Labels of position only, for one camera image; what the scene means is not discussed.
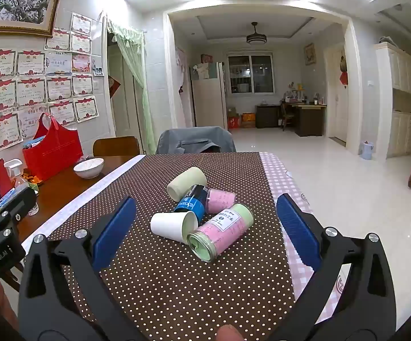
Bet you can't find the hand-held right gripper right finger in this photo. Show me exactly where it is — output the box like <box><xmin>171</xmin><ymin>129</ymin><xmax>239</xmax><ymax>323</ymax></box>
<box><xmin>262</xmin><ymin>194</ymin><xmax>398</xmax><ymax>341</ymax></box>

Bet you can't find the grey jacket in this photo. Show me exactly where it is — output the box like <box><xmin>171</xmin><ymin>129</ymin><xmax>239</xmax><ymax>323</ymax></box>
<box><xmin>156</xmin><ymin>127</ymin><xmax>237</xmax><ymax>154</ymax></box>

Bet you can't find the pink and green labelled cup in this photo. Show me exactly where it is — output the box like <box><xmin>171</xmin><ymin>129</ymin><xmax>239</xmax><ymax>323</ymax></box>
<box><xmin>186</xmin><ymin>203</ymin><xmax>254</xmax><ymax>263</ymax></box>

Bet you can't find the wooden chair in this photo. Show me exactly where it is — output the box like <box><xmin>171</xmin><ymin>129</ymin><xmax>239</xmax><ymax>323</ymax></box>
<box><xmin>92</xmin><ymin>136</ymin><xmax>141</xmax><ymax>157</ymax></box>

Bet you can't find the pale green cup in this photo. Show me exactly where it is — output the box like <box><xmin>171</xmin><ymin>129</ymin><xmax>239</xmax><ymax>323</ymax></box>
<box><xmin>166</xmin><ymin>166</ymin><xmax>208</xmax><ymax>201</ymax></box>

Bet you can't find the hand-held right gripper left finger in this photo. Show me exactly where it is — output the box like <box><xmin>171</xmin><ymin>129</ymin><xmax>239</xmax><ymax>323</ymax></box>
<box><xmin>18</xmin><ymin>196</ymin><xmax>145</xmax><ymax>341</ymax></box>

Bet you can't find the clear spray bottle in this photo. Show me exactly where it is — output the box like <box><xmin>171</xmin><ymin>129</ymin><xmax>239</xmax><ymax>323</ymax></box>
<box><xmin>4</xmin><ymin>159</ymin><xmax>28</xmax><ymax>190</ymax></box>

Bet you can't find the dark desk chair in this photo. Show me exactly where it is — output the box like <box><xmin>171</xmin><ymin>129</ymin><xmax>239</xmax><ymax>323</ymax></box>
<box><xmin>280</xmin><ymin>101</ymin><xmax>296</xmax><ymax>130</ymax></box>

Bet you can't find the blue and white box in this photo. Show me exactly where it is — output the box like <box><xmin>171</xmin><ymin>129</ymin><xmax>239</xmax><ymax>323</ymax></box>
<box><xmin>0</xmin><ymin>189</ymin><xmax>20</xmax><ymax>209</ymax></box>

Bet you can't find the blue black can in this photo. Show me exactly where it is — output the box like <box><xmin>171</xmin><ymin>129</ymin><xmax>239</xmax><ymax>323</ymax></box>
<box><xmin>173</xmin><ymin>185</ymin><xmax>209</xmax><ymax>221</ymax></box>

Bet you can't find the green lace curtain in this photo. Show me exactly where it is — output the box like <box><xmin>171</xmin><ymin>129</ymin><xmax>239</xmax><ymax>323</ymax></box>
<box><xmin>107</xmin><ymin>19</ymin><xmax>156</xmax><ymax>155</ymax></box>

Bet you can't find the ceiling fan lamp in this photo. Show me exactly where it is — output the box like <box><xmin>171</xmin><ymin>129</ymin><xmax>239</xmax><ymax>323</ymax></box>
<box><xmin>246</xmin><ymin>22</ymin><xmax>269</xmax><ymax>45</ymax></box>

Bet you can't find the wooden desk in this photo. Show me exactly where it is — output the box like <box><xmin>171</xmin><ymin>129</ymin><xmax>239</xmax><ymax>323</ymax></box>
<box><xmin>294</xmin><ymin>103</ymin><xmax>327</xmax><ymax>137</ymax></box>

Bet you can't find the group of wall certificates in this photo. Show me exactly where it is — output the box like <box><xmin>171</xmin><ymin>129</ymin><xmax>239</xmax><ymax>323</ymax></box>
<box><xmin>0</xmin><ymin>12</ymin><xmax>99</xmax><ymax>155</ymax></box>

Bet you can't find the small pink cup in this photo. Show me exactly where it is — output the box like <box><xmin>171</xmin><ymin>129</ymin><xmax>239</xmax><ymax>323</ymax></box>
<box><xmin>205</xmin><ymin>189</ymin><xmax>236</xmax><ymax>216</ymax></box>

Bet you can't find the blue plastic jug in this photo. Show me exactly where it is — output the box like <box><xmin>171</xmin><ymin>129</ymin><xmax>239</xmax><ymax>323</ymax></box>
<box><xmin>360</xmin><ymin>141</ymin><xmax>375</xmax><ymax>160</ymax></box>

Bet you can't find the person's right hand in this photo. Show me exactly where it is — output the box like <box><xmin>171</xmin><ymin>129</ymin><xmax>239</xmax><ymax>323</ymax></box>
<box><xmin>215</xmin><ymin>325</ymin><xmax>244</xmax><ymax>341</ymax></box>

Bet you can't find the dark low cabinet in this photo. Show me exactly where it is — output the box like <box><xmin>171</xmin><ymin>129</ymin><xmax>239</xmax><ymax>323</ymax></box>
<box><xmin>256</xmin><ymin>104</ymin><xmax>282</xmax><ymax>129</ymax></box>

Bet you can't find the red cardboard box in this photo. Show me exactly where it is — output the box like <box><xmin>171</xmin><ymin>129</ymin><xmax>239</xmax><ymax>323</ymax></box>
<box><xmin>227</xmin><ymin>107</ymin><xmax>242</xmax><ymax>129</ymax></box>

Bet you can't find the red felt basket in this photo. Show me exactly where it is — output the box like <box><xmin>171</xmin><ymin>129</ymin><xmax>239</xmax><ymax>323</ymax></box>
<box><xmin>22</xmin><ymin>113</ymin><xmax>84</xmax><ymax>182</ymax></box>

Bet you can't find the white bowl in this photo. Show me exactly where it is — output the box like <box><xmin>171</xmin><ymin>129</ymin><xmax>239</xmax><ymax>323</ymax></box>
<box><xmin>73</xmin><ymin>157</ymin><xmax>105</xmax><ymax>180</ymax></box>

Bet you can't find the white refrigerator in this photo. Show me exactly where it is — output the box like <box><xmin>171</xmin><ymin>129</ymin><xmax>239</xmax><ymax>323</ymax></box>
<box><xmin>190</xmin><ymin>61</ymin><xmax>228</xmax><ymax>128</ymax></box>

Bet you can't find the red diamond door decoration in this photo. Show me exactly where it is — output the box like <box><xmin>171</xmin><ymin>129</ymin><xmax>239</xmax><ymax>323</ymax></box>
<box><xmin>108</xmin><ymin>76</ymin><xmax>122</xmax><ymax>99</ymax></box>

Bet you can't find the white wall cabinet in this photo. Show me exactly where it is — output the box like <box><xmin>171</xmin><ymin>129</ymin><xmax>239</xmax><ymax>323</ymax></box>
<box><xmin>374</xmin><ymin>42</ymin><xmax>411</xmax><ymax>159</ymax></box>

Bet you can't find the brown polka dot tablecloth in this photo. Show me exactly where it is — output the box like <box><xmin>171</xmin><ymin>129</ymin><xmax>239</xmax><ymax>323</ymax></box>
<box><xmin>47</xmin><ymin>151</ymin><xmax>296</xmax><ymax>341</ymax></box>

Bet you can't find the white door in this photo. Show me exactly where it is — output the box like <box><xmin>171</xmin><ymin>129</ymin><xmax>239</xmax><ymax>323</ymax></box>
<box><xmin>324</xmin><ymin>44</ymin><xmax>349</xmax><ymax>143</ymax></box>

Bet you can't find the window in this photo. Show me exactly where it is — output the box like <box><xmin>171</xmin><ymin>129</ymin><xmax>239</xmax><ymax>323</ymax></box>
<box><xmin>228</xmin><ymin>54</ymin><xmax>274</xmax><ymax>95</ymax></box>

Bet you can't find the white paper cup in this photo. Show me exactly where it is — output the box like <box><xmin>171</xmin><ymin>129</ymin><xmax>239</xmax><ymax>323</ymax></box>
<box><xmin>150</xmin><ymin>210</ymin><xmax>199</xmax><ymax>245</ymax></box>

